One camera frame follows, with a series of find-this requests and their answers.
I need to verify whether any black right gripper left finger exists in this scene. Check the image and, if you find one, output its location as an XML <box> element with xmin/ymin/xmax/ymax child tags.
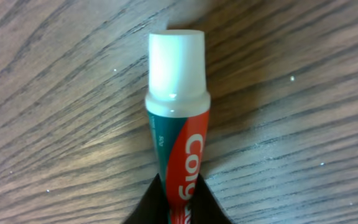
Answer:
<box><xmin>123</xmin><ymin>174</ymin><xmax>169</xmax><ymax>224</ymax></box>

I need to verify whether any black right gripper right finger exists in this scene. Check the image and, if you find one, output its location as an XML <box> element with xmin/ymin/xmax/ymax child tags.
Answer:
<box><xmin>191</xmin><ymin>175</ymin><xmax>232</xmax><ymax>224</ymax></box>

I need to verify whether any teal toothpaste tube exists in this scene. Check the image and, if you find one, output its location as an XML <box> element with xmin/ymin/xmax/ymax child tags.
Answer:
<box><xmin>145</xmin><ymin>30</ymin><xmax>211</xmax><ymax>223</ymax></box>

